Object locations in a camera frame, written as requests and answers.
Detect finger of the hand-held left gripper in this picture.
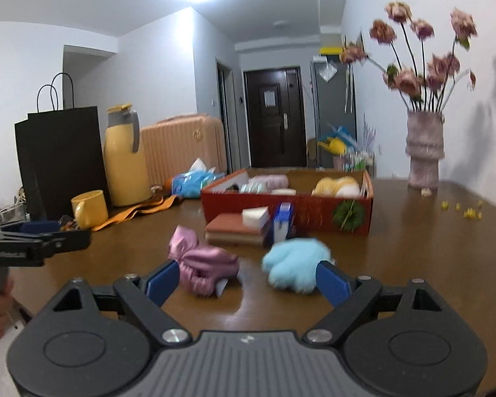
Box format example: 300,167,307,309
0,219,73,235
39,228,92,254

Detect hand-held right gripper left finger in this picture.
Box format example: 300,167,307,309
52,260,191,347

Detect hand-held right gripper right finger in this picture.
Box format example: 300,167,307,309
304,260,444,347

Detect light blue fluffy glove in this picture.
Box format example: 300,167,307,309
262,237,336,294

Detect pink satin scrunchie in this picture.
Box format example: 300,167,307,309
168,226,241,297

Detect red cardboard box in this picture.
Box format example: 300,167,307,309
201,168,374,236

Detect yellow and white plush toy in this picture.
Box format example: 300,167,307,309
312,176,363,198

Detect pink fluffy towel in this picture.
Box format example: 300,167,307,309
248,174,290,194

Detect yellow mug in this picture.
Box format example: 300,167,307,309
70,190,109,231

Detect black paper bag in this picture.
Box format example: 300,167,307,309
14,73,110,221

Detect blue and white small box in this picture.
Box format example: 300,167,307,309
271,202,295,243

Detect yellow thermos jug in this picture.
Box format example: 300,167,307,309
103,103,152,208

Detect white sponge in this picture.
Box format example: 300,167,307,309
241,206,270,228

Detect blue wet wipes pack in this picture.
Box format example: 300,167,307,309
171,159,226,199

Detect pink ribbed suitcase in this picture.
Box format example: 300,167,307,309
139,113,227,187

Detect scattered yellow petals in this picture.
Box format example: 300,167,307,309
440,199,484,221

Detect pink ceramic vase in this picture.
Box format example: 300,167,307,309
405,110,446,190

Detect dark brown door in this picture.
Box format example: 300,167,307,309
243,66,308,169

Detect grey refrigerator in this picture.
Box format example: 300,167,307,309
310,60,357,166

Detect dried rose bouquet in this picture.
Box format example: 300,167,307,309
339,1,478,113

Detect orange leather strap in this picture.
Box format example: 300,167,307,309
91,194,179,232

